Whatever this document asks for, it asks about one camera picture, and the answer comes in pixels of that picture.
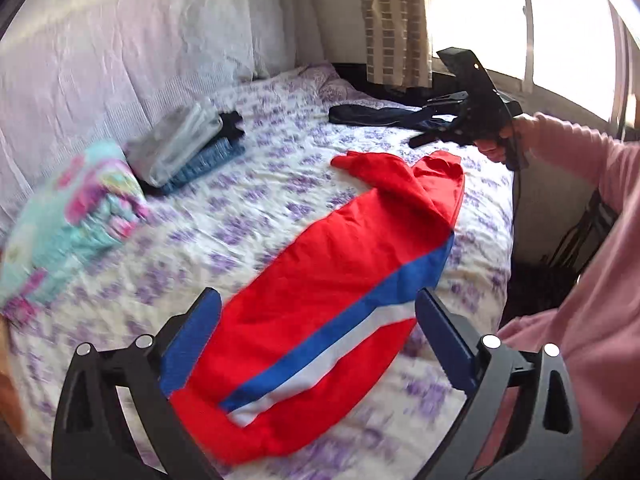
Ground black folded garment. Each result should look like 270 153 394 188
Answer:
220 111 246 143

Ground turquoise pink floral blanket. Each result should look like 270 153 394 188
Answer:
0 140 151 316

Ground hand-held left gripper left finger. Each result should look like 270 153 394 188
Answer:
51 287 223 480

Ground person's pink clothed body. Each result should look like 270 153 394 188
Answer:
472 195 640 480

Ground person's right hand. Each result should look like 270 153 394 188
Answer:
475 112 538 163

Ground window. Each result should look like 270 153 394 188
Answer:
420 0 640 126

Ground bed with purple floral sheet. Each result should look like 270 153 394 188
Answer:
0 62 516 480

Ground person's right forearm pink sleeve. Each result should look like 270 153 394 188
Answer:
520 112 640 221

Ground dark chair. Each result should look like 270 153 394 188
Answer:
542 187 621 281

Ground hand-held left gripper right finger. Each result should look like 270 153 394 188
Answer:
415 287 583 480

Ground beige checked curtain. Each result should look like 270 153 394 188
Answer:
362 0 433 91

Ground red pants with blue-white stripe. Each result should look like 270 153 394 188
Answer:
167 150 466 466

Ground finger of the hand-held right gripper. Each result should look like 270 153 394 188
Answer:
422 91 471 111
408 122 463 149

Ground blue folded garment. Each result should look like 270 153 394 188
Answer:
160 137 246 196

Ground grey folded garment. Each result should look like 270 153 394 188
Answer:
124 100 223 188

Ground dark navy pants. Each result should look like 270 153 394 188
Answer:
328 102 461 131

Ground white textured bed cover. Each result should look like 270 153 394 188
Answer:
0 0 326 231

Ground orange cloth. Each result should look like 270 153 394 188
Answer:
0 320 26 431

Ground black headboard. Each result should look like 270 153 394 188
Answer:
330 62 466 106

